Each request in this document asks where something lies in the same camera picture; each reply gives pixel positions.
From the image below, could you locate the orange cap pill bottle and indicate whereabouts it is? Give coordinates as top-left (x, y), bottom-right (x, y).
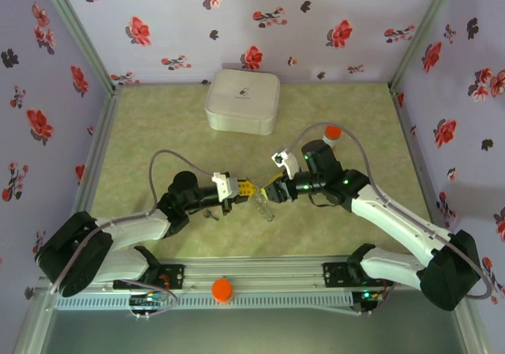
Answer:
top-left (323, 124), bottom-right (342, 150)

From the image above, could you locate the white zip case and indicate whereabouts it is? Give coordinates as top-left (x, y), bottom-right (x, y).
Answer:
top-left (204, 69), bottom-right (282, 136)

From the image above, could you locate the orange round button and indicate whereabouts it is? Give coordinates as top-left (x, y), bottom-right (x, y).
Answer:
top-left (211, 278), bottom-right (234, 304)

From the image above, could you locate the small circuit board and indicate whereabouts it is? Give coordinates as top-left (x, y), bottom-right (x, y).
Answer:
top-left (129, 293), bottom-right (166, 310)
top-left (357, 289), bottom-right (382, 311)

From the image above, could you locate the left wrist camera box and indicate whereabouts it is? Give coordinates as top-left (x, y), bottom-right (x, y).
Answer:
top-left (211, 171), bottom-right (238, 203)

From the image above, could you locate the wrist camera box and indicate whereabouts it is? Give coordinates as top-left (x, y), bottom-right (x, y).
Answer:
top-left (211, 171), bottom-right (238, 203)
top-left (271, 147), bottom-right (301, 181)

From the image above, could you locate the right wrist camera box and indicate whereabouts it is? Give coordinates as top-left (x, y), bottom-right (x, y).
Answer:
top-left (271, 147), bottom-right (301, 181)

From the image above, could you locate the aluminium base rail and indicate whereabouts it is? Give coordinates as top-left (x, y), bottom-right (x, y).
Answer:
top-left (37, 255), bottom-right (470, 292)

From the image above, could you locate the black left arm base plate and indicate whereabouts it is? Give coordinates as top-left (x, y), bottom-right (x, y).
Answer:
top-left (113, 263), bottom-right (185, 291)

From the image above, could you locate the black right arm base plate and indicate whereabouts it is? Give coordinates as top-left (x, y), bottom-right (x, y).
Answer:
top-left (322, 262), bottom-right (395, 289)

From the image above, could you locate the grey slotted cable duct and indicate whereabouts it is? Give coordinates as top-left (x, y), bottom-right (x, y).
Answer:
top-left (53, 293), bottom-right (354, 311)

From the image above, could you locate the aluminium corner post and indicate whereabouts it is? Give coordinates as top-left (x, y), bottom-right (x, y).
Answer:
top-left (388, 0), bottom-right (462, 91)
top-left (35, 0), bottom-right (119, 95)

